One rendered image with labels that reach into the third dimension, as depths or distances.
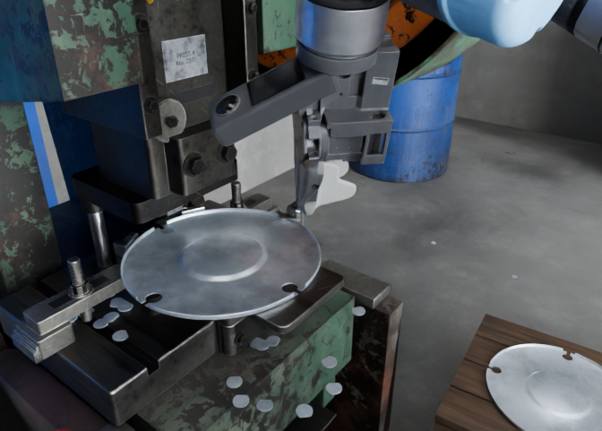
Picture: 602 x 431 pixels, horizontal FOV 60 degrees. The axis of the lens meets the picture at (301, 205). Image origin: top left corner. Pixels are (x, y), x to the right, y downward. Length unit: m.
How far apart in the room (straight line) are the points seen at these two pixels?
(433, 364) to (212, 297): 1.17
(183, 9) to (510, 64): 3.41
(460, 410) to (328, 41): 0.90
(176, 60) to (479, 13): 0.45
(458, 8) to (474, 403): 0.97
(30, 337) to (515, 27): 0.68
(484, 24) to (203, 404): 0.60
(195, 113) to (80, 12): 0.23
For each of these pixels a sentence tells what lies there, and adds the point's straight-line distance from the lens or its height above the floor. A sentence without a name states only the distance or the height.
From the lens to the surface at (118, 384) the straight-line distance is 0.73.
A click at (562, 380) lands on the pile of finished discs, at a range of 1.31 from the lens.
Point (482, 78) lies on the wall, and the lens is 4.06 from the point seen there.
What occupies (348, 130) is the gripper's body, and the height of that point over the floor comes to 1.05.
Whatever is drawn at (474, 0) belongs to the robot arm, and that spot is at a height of 1.17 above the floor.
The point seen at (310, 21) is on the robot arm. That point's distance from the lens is 0.43.
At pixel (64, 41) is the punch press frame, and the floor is 1.11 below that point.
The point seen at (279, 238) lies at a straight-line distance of 0.83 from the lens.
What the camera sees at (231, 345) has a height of 0.67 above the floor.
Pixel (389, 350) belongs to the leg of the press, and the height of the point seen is 0.53.
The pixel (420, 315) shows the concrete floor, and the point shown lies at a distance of 1.96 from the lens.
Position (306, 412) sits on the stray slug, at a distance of 0.74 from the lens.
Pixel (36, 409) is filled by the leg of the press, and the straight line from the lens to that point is 0.86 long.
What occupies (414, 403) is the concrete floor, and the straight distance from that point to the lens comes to 1.66.
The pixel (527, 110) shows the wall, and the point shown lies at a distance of 4.01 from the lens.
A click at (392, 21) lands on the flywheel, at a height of 1.08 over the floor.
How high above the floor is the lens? 1.20
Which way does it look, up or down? 27 degrees down
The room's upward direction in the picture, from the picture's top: straight up
